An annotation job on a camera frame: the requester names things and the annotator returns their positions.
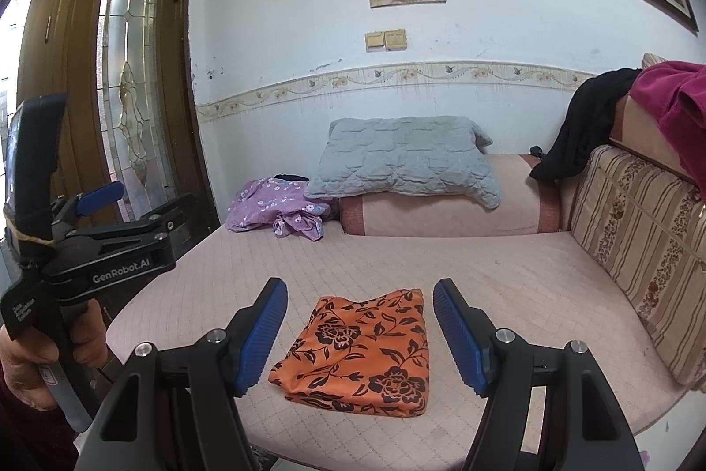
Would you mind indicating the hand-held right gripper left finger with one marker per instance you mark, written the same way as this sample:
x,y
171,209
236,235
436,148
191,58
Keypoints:
x,y
262,338

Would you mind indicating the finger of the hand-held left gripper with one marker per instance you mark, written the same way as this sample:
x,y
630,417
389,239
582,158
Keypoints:
x,y
102,195
171,214

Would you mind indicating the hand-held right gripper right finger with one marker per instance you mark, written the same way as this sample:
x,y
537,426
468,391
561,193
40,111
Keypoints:
x,y
460,338

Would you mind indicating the orange black floral shirt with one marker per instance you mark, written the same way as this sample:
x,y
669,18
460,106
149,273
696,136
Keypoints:
x,y
358,355

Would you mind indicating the person's left forearm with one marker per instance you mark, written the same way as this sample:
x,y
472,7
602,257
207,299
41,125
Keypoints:
x,y
27,438

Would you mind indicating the person's left hand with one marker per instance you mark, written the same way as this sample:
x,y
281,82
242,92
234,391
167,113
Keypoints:
x,y
22,371

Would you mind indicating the pink quilted sofa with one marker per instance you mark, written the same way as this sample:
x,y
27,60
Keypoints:
x,y
496,272

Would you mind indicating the purple floral garment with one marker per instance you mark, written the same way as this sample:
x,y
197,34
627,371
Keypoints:
x,y
265,206

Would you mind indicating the wooden glass-panel door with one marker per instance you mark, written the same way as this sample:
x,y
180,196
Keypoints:
x,y
71,35

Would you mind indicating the grey quilted pillow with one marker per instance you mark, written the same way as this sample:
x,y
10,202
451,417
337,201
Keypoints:
x,y
402,156

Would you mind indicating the striped floral cushion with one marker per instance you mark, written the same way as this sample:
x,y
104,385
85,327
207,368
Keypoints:
x,y
645,239

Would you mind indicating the black garment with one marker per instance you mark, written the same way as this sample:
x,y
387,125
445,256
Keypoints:
x,y
590,123

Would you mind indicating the beige brown-trimmed cushion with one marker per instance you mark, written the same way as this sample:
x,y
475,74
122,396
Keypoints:
x,y
645,129

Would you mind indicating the magenta garment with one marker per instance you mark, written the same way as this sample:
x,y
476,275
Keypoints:
x,y
678,101

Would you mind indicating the beige wall switch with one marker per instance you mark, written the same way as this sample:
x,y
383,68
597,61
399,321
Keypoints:
x,y
375,41
395,39

